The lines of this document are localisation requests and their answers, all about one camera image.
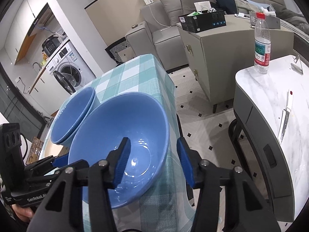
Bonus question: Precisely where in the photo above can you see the black cardboard box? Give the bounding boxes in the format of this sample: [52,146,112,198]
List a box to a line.
[179,11,226,33]

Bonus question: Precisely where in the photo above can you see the grey cushion left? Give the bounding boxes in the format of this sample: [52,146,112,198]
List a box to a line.
[159,0,182,26]

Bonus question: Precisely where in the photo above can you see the person's left hand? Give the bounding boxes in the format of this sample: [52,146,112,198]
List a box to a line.
[12,204,34,223]

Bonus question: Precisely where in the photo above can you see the black patterned rug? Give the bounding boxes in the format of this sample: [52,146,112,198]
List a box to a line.
[105,37,136,66]

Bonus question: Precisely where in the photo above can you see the white washing machine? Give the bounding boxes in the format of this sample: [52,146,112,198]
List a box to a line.
[46,40,96,94]

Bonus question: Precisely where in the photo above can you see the kitchen knife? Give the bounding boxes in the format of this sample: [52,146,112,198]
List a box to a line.
[278,90,291,143]

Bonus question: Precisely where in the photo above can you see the grey chair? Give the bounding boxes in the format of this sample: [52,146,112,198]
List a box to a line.
[228,111,270,203]

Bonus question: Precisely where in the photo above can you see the white kitchen counter cabinet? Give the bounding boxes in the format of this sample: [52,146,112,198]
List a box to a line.
[29,64,69,116]

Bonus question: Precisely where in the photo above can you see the cream plate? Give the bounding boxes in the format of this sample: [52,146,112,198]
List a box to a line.
[40,140,69,159]

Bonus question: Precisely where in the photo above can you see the grey tissue box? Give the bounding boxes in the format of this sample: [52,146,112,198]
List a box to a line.
[249,10,281,29]

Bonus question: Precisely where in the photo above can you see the patterned brown cardboard box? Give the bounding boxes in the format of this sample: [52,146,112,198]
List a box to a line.
[25,137,43,165]

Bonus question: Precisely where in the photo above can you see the dark glass door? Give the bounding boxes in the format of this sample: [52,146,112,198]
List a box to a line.
[1,62,50,141]

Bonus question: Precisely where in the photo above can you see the clear water bottle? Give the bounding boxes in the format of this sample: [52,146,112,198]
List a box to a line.
[254,12,271,74]

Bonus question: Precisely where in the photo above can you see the black rice cooker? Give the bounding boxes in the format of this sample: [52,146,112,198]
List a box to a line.
[41,35,60,57]

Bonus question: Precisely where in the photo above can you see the beige side cabinet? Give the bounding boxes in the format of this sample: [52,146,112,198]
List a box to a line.
[176,14,295,113]

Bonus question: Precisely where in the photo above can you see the blue bowl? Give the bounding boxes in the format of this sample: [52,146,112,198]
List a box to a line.
[50,86,96,144]
[68,92,170,209]

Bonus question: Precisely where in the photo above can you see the teal checked tablecloth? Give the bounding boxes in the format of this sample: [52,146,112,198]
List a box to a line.
[38,53,198,232]

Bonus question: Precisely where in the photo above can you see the grey sofa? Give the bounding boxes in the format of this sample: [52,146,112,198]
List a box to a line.
[125,0,308,71]

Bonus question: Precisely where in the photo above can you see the chrome kitchen faucet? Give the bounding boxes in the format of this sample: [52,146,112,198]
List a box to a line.
[32,62,42,72]

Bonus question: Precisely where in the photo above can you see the white small box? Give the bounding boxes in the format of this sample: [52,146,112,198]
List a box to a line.
[194,1,212,13]

